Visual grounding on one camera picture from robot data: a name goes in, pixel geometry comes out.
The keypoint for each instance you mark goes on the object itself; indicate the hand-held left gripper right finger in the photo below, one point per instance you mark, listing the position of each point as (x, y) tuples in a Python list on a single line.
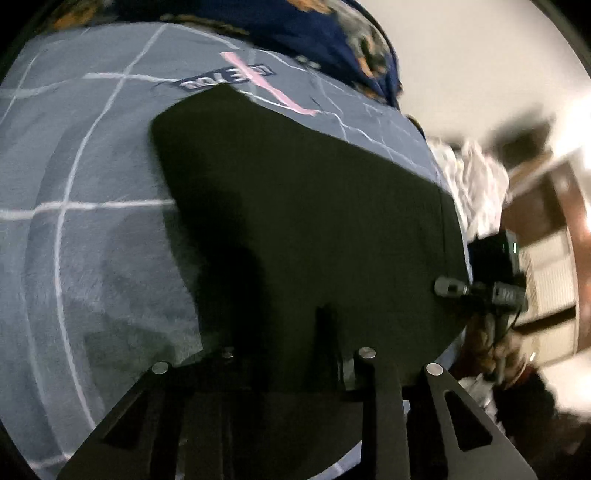
[(383, 415)]

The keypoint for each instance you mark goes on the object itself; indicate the white crumpled cloth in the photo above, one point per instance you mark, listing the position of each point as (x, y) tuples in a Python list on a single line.
[(471, 184)]

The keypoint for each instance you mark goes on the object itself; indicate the grey-blue printed blanket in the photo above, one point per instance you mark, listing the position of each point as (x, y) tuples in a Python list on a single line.
[(92, 230)]

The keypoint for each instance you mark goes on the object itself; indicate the black pants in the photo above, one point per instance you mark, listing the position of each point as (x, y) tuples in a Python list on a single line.
[(300, 207)]

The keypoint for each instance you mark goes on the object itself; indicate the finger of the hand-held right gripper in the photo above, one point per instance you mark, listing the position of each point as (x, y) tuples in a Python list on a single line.
[(450, 287)]

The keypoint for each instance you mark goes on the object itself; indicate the brown wooden furniture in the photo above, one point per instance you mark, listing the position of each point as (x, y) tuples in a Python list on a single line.
[(561, 212)]

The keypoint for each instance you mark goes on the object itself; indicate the navy floral blanket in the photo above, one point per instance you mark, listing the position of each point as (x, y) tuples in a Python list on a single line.
[(295, 23)]

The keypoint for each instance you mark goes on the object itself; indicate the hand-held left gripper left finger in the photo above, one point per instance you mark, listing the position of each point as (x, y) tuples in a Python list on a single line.
[(173, 383)]

